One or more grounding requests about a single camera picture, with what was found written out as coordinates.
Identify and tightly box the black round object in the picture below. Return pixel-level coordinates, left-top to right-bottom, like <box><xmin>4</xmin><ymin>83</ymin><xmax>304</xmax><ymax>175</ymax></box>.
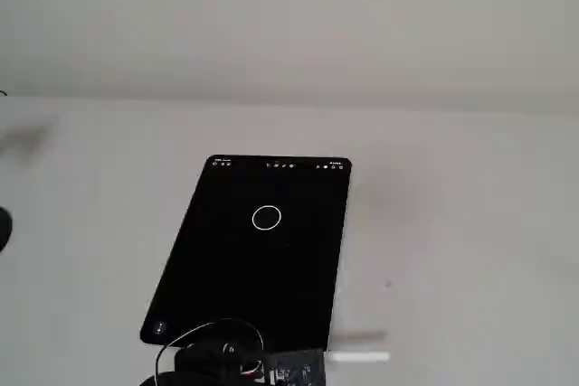
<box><xmin>0</xmin><ymin>206</ymin><xmax>14</xmax><ymax>254</ymax></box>

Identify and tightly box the black screen tablet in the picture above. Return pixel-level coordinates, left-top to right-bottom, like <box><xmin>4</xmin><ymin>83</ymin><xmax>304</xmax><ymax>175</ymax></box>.
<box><xmin>139</xmin><ymin>155</ymin><xmax>353</xmax><ymax>356</ymax></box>

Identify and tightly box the white stylus pen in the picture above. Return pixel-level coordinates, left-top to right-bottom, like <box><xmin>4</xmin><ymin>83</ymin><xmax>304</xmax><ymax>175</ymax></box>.
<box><xmin>326</xmin><ymin>351</ymin><xmax>391</xmax><ymax>363</ymax></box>

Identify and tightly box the black gripper body with motor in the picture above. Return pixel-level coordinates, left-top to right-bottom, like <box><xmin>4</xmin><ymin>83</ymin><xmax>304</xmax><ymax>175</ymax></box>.
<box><xmin>173</xmin><ymin>343</ymin><xmax>327</xmax><ymax>386</ymax></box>

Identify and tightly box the thick black cable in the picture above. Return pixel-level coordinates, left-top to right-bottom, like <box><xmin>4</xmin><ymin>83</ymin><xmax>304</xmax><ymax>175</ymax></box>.
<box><xmin>155</xmin><ymin>317</ymin><xmax>267</xmax><ymax>386</ymax></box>

